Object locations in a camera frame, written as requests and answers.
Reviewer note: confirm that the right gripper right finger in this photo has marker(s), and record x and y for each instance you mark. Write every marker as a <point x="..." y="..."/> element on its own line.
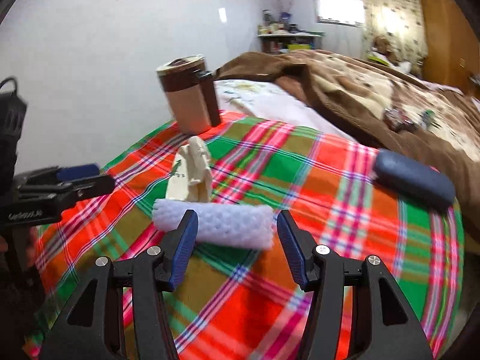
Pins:
<point x="384" y="325"/>

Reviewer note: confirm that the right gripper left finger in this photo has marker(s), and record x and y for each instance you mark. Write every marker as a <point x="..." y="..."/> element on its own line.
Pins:
<point x="91" y="324"/>

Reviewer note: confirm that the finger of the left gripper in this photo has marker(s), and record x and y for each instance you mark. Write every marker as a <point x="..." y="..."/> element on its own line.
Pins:
<point x="77" y="172"/>
<point x="90" y="189"/>

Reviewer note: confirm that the white foam net roll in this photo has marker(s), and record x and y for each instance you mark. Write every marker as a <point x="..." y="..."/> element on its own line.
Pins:
<point x="233" y="225"/>

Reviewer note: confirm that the dark blue glasses case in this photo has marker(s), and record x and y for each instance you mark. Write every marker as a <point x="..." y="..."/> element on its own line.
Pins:
<point x="413" y="179"/>

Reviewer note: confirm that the brown beige travel mug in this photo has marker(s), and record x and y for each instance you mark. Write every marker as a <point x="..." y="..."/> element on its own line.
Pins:
<point x="190" y="91"/>

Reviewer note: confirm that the dark wrapped item on blanket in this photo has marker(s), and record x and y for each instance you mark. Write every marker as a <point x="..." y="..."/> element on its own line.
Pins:
<point x="396" y="120"/>

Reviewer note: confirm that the white floral bedsheet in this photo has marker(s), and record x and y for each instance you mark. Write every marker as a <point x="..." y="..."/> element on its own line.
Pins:
<point x="269" y="101"/>

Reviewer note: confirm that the brown fleece blanket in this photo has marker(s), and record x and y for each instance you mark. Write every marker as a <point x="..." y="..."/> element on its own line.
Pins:
<point x="352" y="96"/>

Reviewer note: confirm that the small green box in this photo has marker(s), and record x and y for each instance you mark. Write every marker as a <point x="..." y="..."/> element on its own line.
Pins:
<point x="427" y="119"/>

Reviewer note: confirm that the cluttered shelf desk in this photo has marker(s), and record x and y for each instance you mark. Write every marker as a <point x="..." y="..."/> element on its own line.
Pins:
<point x="278" y="35"/>

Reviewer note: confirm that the vase with branches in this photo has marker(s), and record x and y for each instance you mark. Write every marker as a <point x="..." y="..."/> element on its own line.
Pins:
<point x="283" y="2"/>

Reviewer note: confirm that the teddy bear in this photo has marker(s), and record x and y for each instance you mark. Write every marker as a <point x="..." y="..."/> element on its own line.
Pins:
<point x="382" y="45"/>

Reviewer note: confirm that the wooden wardrobe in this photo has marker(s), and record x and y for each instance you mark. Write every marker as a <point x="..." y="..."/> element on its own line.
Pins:
<point x="453" y="48"/>

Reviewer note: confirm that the patterned curtain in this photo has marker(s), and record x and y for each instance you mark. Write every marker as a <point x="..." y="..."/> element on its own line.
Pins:
<point x="401" y="22"/>

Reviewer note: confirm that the small window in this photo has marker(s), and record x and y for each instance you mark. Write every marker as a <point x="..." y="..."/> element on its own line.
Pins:
<point x="341" y="12"/>

